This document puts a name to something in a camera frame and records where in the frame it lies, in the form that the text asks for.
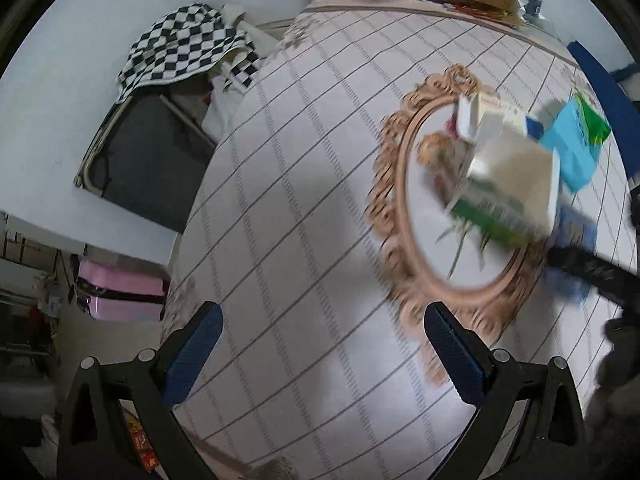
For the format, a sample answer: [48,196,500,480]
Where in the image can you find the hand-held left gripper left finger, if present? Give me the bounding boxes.
[56,301,224,480]

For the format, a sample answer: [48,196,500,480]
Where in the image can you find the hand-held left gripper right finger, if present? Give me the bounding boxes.
[423,301,586,480]

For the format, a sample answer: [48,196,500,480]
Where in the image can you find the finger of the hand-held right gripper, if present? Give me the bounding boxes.
[547,244,640,307]

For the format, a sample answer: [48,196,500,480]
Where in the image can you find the blue tissue packet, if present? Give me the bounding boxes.
[542,205,599,303]

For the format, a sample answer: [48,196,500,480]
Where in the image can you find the green white medicine box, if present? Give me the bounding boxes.
[445,92,563,251]

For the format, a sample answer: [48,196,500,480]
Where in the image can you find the pink suitcase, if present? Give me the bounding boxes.
[75,260,171,322]

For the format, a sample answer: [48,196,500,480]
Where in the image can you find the red snack packets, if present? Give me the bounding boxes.
[122,407,161,471]

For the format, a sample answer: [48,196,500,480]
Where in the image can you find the blue green plastic packet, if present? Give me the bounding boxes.
[525,92,613,193]

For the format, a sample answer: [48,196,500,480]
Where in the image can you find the person's grey fuzzy pants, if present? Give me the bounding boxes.
[245,456,302,480]

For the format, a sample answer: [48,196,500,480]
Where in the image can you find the cluttered metal rack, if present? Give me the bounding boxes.
[0,212,76,376]

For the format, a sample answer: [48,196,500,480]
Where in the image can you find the patterned tablecloth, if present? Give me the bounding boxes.
[160,0,640,480]

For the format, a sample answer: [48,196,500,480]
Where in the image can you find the blue chair back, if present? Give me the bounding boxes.
[567,40,640,181]

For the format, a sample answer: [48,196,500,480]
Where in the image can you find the black folded table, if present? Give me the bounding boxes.
[74,92,216,233]

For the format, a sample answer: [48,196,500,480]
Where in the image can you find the white bag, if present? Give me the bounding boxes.
[200,5,266,141]

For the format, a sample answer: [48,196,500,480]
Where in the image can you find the red flat packet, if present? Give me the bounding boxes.
[450,2,517,21]

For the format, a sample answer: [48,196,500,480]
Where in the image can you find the black white checkered cloth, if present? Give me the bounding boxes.
[117,2,268,103]

